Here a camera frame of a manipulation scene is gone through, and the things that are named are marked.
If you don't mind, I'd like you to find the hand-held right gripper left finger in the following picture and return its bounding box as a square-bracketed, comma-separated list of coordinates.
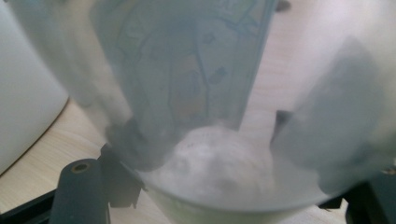
[98, 119, 149, 210]

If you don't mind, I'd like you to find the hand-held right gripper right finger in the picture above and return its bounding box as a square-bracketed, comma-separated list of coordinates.
[271, 36, 390, 196]

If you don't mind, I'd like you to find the clear yellow-capped plastic bottle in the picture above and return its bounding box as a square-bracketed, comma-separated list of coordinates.
[8, 0, 396, 224]

